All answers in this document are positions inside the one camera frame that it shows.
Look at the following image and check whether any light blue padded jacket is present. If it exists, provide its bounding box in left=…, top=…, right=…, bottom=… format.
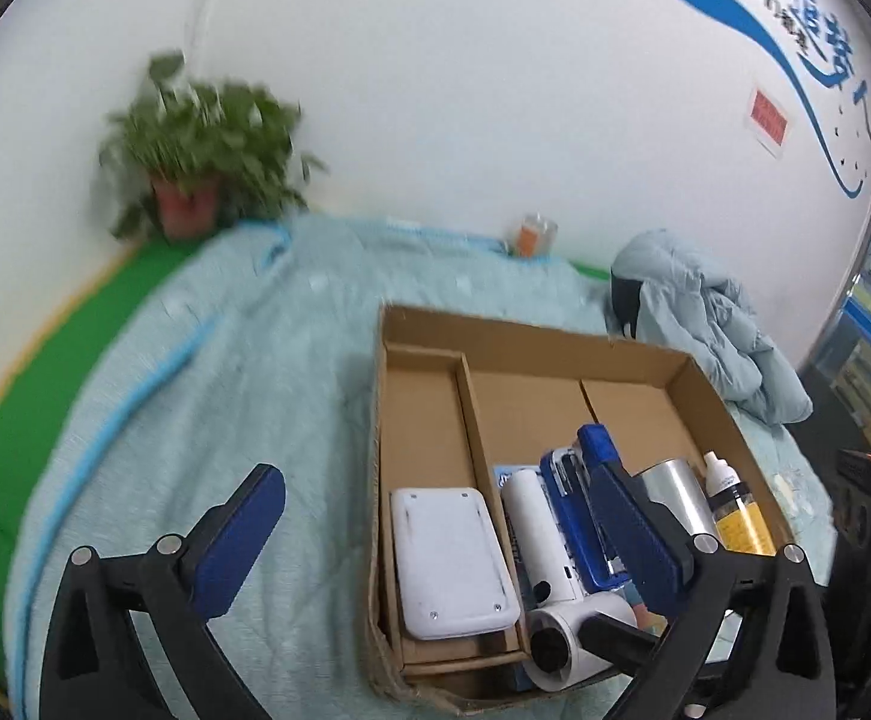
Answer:
left=606, top=229, right=813, bottom=425

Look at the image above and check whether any white plastic bottle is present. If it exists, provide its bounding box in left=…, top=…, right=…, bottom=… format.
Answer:
left=701, top=451, right=747, bottom=500

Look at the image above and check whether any white power bank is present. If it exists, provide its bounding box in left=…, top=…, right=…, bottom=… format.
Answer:
left=390, top=487, right=522, bottom=642

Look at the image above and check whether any small can with orange label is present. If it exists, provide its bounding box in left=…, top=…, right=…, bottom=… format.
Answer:
left=510, top=214, right=558, bottom=257

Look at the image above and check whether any white hair dryer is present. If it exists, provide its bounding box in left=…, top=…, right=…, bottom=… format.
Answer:
left=500, top=469, right=639, bottom=693

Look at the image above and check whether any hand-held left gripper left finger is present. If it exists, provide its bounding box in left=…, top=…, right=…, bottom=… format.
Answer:
left=39, top=463, right=286, bottom=720

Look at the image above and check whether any glass jar with yellow label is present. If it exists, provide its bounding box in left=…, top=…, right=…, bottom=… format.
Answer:
left=709, top=491, right=776, bottom=557

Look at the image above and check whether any green mat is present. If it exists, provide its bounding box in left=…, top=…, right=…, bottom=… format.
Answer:
left=0, top=240, right=215, bottom=680

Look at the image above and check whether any red wall notice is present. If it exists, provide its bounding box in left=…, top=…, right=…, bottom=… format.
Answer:
left=746, top=86, right=795, bottom=158

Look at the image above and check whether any silver metal cylinder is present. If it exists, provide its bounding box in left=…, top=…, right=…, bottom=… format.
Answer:
left=632, top=457, right=725, bottom=556

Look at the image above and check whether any light blue quilted blanket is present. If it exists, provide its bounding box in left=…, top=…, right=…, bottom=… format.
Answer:
left=4, top=214, right=837, bottom=720

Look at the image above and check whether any blue plastic toy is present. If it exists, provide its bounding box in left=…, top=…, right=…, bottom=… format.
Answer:
left=538, top=424, right=635, bottom=593

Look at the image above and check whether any potted green plant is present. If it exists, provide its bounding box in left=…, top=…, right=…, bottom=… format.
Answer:
left=99, top=51, right=330, bottom=242

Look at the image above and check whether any glass door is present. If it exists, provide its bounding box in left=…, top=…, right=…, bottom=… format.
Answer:
left=799, top=157, right=871, bottom=481

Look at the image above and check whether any colourful cartoon toy box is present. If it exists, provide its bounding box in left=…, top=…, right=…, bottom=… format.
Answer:
left=491, top=463, right=669, bottom=691

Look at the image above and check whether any brown cardboard box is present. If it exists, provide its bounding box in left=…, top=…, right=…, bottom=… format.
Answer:
left=364, top=304, right=797, bottom=713

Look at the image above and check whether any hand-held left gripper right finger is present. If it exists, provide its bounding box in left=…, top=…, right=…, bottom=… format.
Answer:
left=589, top=457, right=837, bottom=720

